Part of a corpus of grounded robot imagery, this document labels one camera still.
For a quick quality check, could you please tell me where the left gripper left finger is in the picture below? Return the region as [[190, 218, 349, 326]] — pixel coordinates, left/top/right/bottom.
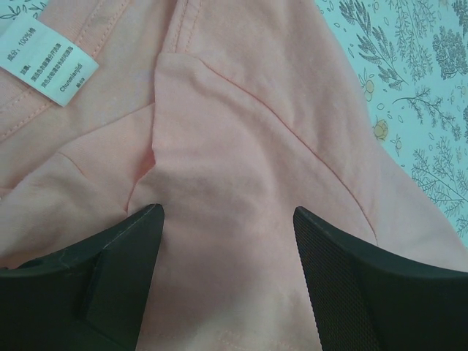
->
[[1, 204, 164, 350]]

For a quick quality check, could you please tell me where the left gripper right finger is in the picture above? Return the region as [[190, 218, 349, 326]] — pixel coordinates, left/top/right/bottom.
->
[[293, 207, 467, 350]]

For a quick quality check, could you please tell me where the salmon pink t-shirt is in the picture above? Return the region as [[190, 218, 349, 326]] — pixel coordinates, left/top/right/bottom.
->
[[1, 1, 467, 350]]

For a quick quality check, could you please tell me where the floral patterned table mat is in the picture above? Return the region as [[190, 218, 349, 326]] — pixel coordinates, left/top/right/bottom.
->
[[1, 1, 467, 234]]

